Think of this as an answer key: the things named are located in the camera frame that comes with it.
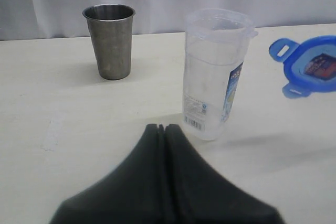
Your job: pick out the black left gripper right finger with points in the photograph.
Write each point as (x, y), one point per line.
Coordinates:
(201, 195)

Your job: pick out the blue container lid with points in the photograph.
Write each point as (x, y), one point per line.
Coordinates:
(309, 67)

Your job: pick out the steel cup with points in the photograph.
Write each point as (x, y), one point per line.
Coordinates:
(110, 27)

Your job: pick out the clear plastic tall container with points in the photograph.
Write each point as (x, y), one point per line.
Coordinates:
(216, 43)

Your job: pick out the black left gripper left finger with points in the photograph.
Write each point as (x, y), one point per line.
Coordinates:
(135, 192)

